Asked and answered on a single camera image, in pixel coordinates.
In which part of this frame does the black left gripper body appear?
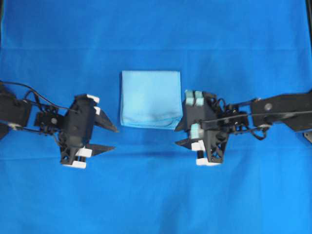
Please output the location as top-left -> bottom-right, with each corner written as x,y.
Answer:
58,94 -> 100,169

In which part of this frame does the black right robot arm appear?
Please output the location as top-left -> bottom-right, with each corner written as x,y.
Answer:
175,90 -> 312,166

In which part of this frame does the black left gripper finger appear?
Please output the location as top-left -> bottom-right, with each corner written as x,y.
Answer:
85,144 -> 115,156
95,108 -> 118,133

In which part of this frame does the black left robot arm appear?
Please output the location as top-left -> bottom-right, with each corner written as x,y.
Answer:
0,82 -> 118,169

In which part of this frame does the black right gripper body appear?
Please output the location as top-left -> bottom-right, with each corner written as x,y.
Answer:
183,90 -> 229,166

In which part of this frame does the light blue towel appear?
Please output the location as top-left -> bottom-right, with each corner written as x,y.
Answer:
120,70 -> 183,130

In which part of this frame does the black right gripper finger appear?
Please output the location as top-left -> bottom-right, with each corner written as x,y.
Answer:
175,116 -> 193,132
175,138 -> 204,151

